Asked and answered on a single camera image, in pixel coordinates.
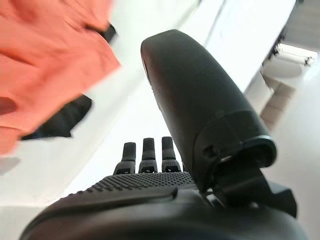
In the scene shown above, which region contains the orange garment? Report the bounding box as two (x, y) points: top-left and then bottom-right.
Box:
(0, 0), (123, 156)

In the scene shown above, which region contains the black garment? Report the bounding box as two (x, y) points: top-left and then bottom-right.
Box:
(21, 22), (118, 141)

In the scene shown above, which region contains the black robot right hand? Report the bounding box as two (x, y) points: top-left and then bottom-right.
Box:
(21, 29), (309, 240)

